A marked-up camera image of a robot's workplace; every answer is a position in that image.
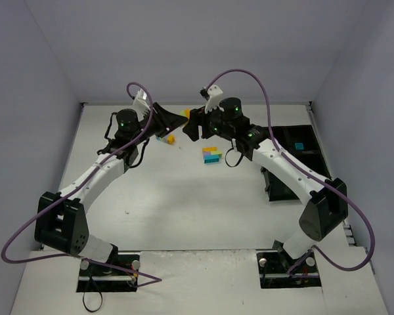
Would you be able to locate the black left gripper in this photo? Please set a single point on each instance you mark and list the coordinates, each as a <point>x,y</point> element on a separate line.
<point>159,118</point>

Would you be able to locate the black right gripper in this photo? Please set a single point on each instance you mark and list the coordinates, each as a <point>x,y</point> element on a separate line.
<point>200,120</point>

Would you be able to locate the yellow small lego brick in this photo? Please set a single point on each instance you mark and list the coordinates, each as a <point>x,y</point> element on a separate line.
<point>170,139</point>

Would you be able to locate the teal small lego brick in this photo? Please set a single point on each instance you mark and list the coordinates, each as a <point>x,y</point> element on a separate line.
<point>299,146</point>

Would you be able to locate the yellow rounded lego brick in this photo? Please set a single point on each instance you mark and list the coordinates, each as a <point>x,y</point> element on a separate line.
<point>186,121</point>

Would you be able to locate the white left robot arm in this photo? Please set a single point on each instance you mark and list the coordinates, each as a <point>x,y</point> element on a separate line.
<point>62,223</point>

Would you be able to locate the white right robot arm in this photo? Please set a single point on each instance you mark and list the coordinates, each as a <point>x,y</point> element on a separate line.
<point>323,199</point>

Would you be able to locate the teal purple lego stack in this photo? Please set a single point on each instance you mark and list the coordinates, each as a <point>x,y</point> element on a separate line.
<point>164,139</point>

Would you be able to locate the multicolor lego cluster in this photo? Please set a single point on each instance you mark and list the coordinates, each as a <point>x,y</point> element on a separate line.
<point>211,155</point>

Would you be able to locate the black four-compartment sorting bin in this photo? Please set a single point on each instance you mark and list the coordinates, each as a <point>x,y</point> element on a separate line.
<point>311,156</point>

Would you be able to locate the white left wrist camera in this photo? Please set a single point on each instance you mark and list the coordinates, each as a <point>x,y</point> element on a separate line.
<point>140,104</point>

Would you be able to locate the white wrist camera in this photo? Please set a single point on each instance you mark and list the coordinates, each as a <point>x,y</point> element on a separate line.
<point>140,104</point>
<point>213,95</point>

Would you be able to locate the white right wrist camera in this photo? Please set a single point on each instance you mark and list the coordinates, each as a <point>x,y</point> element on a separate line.
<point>213,95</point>

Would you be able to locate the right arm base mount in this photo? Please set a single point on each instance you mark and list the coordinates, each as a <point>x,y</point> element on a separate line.
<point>277,270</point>

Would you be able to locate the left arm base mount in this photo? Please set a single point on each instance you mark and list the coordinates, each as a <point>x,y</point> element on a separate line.
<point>94,278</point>

